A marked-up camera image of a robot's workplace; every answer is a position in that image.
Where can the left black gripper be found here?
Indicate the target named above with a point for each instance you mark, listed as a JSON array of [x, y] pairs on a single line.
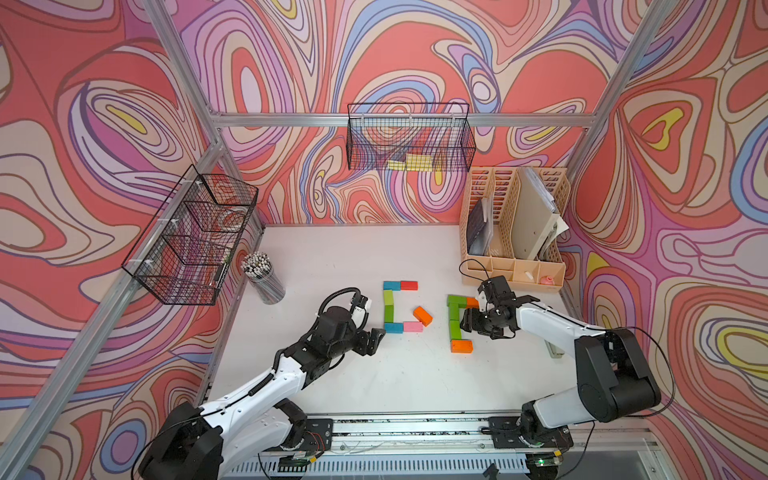
[[363, 349]]

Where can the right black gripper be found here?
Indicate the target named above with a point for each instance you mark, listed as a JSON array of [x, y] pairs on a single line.
[[470, 320]]

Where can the pink block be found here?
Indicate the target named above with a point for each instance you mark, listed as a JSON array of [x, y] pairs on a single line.
[[413, 327]]

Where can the red block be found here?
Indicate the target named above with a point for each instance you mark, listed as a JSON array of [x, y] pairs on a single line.
[[409, 285]]

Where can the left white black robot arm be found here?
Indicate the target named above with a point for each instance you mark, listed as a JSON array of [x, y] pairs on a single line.
[[207, 441]]

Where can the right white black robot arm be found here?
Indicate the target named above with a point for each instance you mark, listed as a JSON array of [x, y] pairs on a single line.
[[613, 377]]

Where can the grey stapler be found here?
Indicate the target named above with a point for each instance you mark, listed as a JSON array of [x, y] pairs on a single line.
[[554, 351]]

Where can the dark tablet in organizer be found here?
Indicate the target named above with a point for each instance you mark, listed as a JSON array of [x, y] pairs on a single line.
[[479, 231]]

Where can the white folder in organizer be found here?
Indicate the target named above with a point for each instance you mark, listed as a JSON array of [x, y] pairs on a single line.
[[538, 221]]

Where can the yellow sticky notes pad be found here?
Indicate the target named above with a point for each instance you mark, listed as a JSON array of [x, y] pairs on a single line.
[[411, 163]]

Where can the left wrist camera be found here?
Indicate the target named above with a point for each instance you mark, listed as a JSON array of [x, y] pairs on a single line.
[[360, 302]]

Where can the aluminium front rail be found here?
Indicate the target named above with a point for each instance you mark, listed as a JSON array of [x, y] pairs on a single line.
[[442, 432]]

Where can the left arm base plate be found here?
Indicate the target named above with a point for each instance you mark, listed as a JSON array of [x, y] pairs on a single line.
[[314, 435]]

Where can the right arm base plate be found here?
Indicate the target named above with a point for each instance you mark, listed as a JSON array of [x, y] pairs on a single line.
[[515, 432]]

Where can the black wire basket left wall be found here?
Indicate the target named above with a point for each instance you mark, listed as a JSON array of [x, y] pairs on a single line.
[[183, 256]]

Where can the black wire basket wall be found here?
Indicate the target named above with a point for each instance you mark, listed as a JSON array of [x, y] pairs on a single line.
[[380, 131], [183, 256]]

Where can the black wire basket back wall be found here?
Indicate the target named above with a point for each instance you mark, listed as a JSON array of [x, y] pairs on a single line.
[[380, 131]]

